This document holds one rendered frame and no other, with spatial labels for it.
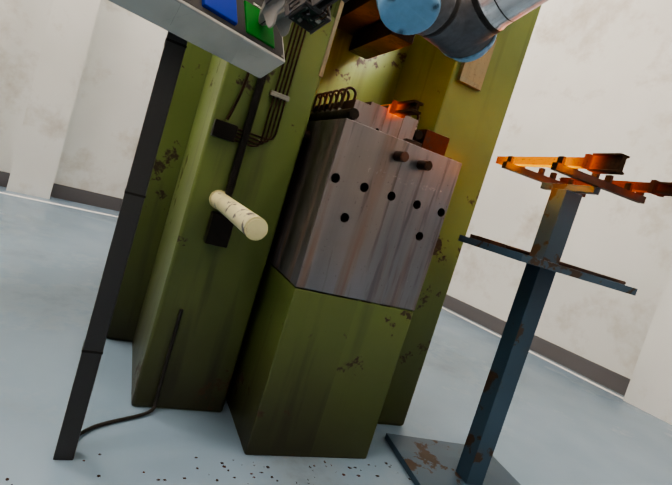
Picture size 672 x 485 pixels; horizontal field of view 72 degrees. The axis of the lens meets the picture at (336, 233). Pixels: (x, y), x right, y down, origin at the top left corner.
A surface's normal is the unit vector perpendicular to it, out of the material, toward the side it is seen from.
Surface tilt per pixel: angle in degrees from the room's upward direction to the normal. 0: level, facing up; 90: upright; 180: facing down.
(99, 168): 90
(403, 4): 149
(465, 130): 90
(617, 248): 90
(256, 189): 90
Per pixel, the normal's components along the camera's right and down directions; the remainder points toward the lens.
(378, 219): 0.39, 0.19
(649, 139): -0.80, -0.20
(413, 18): -0.01, 0.93
